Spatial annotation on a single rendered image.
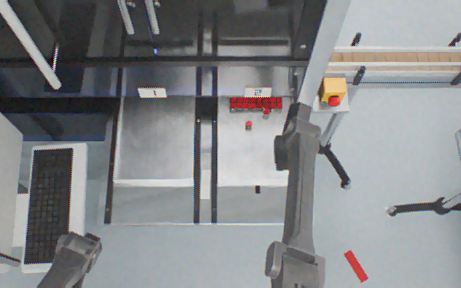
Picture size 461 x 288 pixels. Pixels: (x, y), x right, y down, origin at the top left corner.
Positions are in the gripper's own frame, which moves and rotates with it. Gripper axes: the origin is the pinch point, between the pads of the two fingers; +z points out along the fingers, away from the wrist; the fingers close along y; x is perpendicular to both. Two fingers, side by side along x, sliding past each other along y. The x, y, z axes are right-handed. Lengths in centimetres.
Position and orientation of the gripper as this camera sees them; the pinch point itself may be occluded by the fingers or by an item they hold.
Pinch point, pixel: (283, 163)
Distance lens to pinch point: 140.3
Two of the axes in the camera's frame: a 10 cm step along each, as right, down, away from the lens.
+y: 0.0, -9.3, 3.7
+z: -0.1, 3.7, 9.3
